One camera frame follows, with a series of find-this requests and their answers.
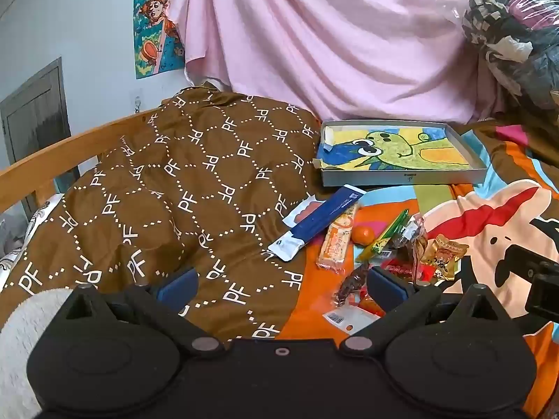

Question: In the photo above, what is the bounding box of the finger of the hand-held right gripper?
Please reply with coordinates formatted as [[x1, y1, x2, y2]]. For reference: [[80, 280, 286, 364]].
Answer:
[[505, 244, 559, 278]]

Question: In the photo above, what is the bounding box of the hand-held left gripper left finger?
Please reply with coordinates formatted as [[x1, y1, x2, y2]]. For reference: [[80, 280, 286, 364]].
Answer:
[[59, 267, 224, 357]]

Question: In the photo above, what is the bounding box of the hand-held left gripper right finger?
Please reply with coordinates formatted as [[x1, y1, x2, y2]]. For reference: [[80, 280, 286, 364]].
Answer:
[[340, 265, 507, 356]]

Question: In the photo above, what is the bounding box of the orange cereal bar packet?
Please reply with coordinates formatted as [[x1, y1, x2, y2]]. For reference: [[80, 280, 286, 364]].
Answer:
[[315, 204, 360, 271]]

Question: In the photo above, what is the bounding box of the gold snack packet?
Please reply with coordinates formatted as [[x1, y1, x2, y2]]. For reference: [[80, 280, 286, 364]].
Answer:
[[421, 233, 469, 281]]

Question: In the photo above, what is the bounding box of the long blue snack packet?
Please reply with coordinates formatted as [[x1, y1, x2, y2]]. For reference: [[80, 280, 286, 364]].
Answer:
[[267, 184, 364, 263]]

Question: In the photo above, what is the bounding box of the grey shallow cardboard box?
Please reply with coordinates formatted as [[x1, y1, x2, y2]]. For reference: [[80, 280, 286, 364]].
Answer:
[[320, 120, 487, 188]]

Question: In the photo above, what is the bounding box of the white packet with red dots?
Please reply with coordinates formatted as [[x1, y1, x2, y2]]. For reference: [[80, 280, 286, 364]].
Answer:
[[283, 196, 326, 228]]

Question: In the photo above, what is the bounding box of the dark brown snack packet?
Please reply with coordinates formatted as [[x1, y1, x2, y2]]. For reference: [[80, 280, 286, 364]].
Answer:
[[334, 262, 372, 306]]

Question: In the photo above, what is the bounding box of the clear packet of brown snack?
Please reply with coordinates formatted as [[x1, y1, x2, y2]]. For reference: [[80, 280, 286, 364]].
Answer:
[[393, 214, 431, 280]]

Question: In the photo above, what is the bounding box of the green stick snack packet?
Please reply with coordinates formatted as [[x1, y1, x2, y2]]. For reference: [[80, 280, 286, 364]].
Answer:
[[359, 208, 410, 263]]

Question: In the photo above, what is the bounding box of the mandarin orange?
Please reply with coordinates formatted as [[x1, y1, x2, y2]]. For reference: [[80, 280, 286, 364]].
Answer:
[[351, 225, 376, 246]]

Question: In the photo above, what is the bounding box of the colourful cartoon printed blanket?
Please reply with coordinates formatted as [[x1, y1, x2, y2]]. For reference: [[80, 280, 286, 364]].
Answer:
[[279, 118, 559, 419]]

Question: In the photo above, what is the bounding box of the brown patterned quilt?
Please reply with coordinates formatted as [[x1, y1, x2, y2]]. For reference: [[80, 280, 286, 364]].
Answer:
[[0, 83, 326, 341]]

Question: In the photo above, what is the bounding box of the colourful crayon drawing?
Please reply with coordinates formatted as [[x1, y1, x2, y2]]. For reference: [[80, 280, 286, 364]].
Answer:
[[314, 124, 472, 173]]

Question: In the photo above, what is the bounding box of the white plush pillow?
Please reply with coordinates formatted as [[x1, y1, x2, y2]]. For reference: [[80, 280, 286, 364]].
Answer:
[[0, 288, 77, 419]]

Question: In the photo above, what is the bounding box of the clear plastic bag of clothes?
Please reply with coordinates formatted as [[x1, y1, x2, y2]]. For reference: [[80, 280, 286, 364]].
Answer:
[[460, 0, 559, 140]]

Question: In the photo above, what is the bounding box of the grey door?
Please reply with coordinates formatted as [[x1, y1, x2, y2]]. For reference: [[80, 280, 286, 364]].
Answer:
[[0, 57, 73, 219]]

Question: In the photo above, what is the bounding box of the pink cloth sheet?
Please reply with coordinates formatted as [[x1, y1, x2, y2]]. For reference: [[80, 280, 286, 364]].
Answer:
[[168, 0, 516, 125]]

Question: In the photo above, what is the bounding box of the wooden bed rail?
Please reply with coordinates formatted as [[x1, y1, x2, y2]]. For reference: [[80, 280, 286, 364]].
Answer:
[[0, 108, 163, 210]]

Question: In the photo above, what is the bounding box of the cartoon wall poster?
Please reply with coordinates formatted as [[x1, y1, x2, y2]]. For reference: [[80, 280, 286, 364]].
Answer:
[[133, 0, 188, 80]]

